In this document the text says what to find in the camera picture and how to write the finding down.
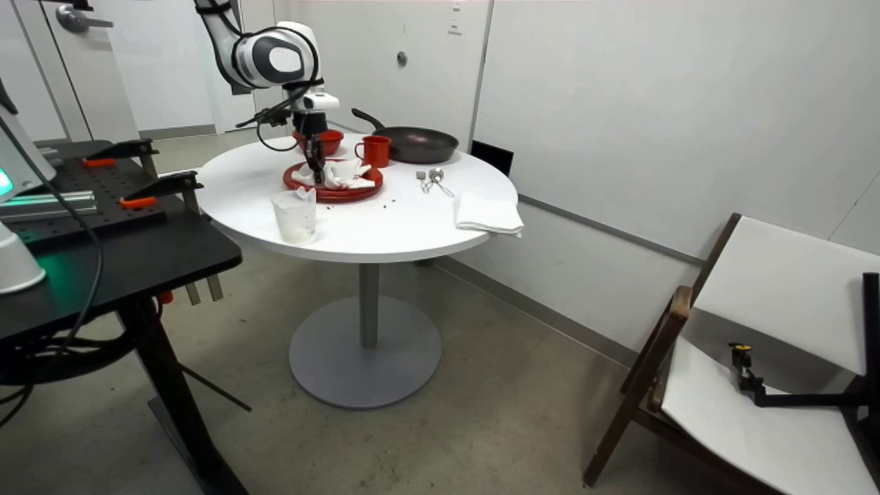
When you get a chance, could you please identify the black chair back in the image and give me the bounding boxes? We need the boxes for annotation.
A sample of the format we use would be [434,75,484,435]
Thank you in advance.
[470,138,517,178]

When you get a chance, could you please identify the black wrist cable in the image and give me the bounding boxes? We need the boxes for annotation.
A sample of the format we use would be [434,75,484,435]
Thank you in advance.
[233,81,306,158]

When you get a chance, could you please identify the black frying pan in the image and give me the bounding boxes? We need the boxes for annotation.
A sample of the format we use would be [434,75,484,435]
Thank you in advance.
[349,104,462,169]

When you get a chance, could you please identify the silver door handle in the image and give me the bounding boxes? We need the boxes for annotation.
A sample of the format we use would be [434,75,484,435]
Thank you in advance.
[53,0,116,37]

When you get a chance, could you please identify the wooden frame white panels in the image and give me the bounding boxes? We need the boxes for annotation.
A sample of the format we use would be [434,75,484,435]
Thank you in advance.
[584,211,880,495]

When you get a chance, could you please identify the round white pedestal table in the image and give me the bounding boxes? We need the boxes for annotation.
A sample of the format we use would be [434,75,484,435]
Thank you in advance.
[195,133,523,413]

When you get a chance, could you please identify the red plate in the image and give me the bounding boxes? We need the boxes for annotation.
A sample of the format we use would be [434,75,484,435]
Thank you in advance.
[281,159,389,206]

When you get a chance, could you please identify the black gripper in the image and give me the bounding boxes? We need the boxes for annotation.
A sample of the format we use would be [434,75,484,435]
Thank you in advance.
[295,108,332,189]

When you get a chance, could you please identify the black desk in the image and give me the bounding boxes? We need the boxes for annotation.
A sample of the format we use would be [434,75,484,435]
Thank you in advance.
[0,136,254,495]

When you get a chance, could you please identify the black desk cable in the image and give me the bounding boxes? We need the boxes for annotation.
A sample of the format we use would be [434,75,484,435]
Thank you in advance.
[0,120,107,368]

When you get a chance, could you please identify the metal spoon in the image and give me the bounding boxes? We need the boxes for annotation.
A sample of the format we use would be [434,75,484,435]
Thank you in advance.
[426,166,460,197]

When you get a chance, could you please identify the red mug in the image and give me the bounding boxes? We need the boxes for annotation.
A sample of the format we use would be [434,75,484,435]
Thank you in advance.
[352,136,397,170]

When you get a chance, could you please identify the grey tilted panel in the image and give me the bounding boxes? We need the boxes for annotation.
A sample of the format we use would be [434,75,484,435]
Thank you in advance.
[0,76,60,202]

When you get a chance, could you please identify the white red striped tea towel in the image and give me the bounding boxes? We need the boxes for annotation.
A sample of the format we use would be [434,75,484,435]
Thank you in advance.
[314,158,382,196]

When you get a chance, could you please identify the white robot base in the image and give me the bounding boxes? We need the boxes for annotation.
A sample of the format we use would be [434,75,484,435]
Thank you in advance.
[0,218,49,298]

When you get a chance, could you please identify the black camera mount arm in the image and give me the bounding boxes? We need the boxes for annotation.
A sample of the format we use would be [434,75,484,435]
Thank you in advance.
[726,270,880,419]

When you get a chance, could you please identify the black orange bar clamp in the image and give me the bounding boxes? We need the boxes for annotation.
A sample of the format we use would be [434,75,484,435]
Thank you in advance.
[81,136,159,178]
[119,170,207,219]

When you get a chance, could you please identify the plain white folded cloth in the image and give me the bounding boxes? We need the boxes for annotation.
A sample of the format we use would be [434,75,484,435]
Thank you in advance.
[451,174,529,241]

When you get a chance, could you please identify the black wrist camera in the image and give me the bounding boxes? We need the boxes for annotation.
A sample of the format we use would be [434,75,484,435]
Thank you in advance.
[251,100,299,133]

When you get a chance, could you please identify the clear plastic measuring cup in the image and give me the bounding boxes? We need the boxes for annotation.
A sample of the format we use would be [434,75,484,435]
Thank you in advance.
[269,188,321,244]

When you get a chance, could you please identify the aluminium extrusion rail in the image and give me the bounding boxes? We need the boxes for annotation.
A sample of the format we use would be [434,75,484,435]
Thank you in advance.
[0,188,99,224]

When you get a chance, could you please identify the black cable bundle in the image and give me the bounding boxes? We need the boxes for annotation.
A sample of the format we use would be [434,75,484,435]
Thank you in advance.
[0,331,134,428]

